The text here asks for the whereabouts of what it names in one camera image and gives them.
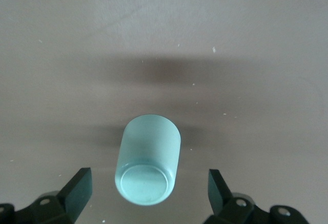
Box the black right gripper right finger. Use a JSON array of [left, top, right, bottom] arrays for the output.
[[204, 169, 311, 224]]

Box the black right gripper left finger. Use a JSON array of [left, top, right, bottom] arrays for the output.
[[0, 167, 92, 224]]

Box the pale green cup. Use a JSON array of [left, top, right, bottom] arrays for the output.
[[114, 113, 182, 206]]

